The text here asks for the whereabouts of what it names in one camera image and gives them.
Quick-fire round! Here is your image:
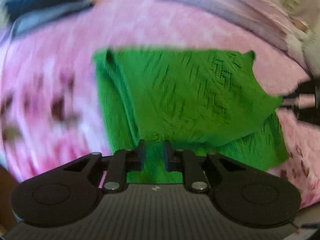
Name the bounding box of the blue clothing pile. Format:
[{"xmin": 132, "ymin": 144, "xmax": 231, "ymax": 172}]
[{"xmin": 1, "ymin": 0, "xmax": 92, "ymax": 38}]

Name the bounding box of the green knitted sweater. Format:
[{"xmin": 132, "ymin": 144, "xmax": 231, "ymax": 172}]
[{"xmin": 92, "ymin": 47, "xmax": 288, "ymax": 184}]

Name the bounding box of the grey lilac folded quilt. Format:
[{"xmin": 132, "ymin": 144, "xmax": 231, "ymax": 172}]
[{"xmin": 177, "ymin": 0, "xmax": 310, "ymax": 72}]

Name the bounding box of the pink floral bed blanket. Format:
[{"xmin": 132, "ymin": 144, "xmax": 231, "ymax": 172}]
[{"xmin": 0, "ymin": 0, "xmax": 320, "ymax": 209}]

